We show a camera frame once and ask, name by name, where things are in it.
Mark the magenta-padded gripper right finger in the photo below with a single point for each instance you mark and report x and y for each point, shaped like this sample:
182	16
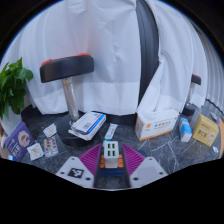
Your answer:
148	170

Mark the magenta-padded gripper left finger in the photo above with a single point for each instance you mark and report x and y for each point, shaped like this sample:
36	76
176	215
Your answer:
71	166

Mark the white multi-port charger block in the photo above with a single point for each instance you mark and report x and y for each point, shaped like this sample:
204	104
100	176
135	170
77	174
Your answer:
111	154

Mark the blister pack of pills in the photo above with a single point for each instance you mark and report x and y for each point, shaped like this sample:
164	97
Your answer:
50	146

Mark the blue and orange power strip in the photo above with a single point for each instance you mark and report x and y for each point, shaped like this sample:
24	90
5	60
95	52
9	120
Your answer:
112	172

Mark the small white sachet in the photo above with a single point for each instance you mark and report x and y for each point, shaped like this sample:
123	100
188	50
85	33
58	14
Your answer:
35	151
50	130

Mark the white and blue medicine box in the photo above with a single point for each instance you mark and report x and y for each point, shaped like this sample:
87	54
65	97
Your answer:
88	124

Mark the long white and orange box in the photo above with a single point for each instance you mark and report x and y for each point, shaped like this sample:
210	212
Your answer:
156	125

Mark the white ointment tube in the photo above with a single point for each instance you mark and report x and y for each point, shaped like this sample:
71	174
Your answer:
110	131

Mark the small blue and white box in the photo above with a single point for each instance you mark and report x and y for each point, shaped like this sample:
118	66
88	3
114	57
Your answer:
185	130

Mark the purple printed box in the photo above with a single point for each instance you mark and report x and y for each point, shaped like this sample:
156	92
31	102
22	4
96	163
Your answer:
18	141

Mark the yellow box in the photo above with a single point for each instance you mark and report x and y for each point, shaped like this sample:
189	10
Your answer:
205	130

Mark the small crumpled white packet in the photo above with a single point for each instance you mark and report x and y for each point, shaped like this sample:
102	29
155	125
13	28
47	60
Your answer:
215	149

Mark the black bar stool red trim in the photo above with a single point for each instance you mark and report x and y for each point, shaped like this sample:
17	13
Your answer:
195	80
66	68

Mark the green leafy potted plant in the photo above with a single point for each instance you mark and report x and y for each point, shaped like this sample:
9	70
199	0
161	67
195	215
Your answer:
13	86

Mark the white curtain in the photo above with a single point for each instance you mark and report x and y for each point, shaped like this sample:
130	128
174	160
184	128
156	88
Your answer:
100	40
176	56

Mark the grey pleated curtain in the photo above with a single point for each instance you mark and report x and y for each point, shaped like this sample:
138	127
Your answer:
215	73

